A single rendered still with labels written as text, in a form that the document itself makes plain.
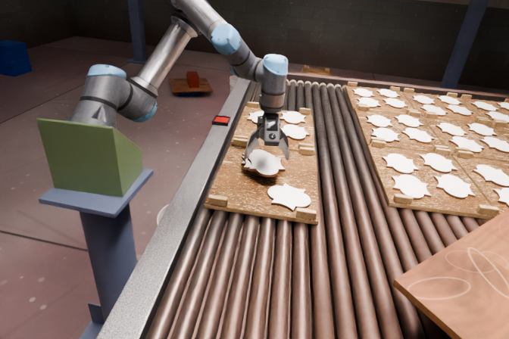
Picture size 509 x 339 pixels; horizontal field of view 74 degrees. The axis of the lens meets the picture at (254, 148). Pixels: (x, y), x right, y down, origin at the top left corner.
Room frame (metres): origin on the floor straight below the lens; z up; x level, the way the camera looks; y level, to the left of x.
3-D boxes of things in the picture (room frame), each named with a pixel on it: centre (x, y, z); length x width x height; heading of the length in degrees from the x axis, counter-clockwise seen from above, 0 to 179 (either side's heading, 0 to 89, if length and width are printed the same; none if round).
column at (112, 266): (0.96, 0.53, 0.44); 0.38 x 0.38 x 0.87; 81
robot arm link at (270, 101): (1.01, -0.04, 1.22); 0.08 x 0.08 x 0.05
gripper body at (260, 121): (1.02, -0.04, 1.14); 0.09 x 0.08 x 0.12; 7
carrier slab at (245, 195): (0.99, -0.06, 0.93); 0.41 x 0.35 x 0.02; 174
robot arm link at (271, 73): (1.01, -0.04, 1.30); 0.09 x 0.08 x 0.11; 55
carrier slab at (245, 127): (1.42, -0.09, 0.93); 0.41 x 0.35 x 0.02; 175
